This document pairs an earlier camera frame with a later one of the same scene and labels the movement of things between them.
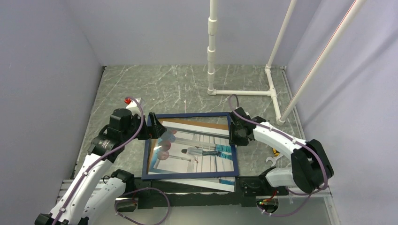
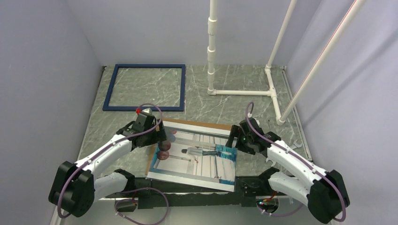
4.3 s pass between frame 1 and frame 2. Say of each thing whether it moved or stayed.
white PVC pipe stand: stayed
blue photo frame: moved
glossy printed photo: stayed
